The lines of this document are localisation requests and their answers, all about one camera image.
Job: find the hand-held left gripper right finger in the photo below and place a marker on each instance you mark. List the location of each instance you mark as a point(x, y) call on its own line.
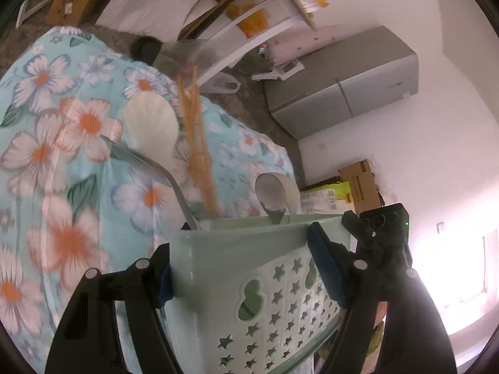
point(323, 257)

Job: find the pink rolled mat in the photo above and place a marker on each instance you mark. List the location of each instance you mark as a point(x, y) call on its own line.
point(312, 41)

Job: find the white green rice bag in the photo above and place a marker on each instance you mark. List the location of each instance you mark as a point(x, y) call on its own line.
point(323, 198)

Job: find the grey refrigerator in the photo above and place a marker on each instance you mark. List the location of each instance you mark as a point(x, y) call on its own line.
point(351, 85)

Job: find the white rice paddle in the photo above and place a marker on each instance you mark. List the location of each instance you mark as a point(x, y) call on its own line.
point(150, 124)

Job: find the white table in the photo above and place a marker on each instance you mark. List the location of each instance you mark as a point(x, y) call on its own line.
point(265, 41)

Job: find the open cardboard box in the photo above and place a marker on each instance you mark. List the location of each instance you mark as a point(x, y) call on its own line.
point(362, 187)

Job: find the bundle of wooden chopsticks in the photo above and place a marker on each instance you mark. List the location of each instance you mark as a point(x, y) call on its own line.
point(197, 144)

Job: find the steel ladle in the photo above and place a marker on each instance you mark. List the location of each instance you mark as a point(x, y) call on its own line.
point(156, 166)

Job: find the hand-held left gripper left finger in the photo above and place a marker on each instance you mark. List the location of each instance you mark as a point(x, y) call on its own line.
point(165, 288)

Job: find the white scale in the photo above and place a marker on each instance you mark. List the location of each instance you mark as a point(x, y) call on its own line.
point(288, 68)

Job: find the small yellow plastic bag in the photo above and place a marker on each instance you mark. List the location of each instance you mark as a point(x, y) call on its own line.
point(249, 19)

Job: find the floral blue tablecloth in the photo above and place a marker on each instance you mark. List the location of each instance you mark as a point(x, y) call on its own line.
point(58, 163)

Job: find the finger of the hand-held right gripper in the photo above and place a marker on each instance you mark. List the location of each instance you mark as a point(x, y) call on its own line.
point(354, 224)

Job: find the mint green utensil basket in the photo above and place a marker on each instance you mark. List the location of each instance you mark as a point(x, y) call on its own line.
point(218, 265)

